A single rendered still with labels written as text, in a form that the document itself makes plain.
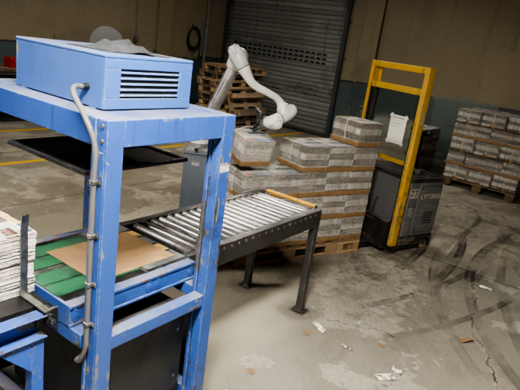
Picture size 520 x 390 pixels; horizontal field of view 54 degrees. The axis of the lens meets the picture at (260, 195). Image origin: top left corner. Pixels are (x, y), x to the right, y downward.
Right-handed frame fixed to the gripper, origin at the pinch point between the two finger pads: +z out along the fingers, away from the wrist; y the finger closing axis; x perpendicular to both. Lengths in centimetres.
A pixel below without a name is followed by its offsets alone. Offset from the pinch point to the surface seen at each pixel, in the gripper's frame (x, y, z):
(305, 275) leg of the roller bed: 3, 103, -92
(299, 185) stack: 50, 55, -14
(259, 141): -1.3, 16.7, -19.5
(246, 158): -9.0, 30.8, -14.6
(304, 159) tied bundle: 48, 31, -18
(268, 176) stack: 13, 46, -17
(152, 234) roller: -124, 57, -109
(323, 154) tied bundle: 69, 26, -17
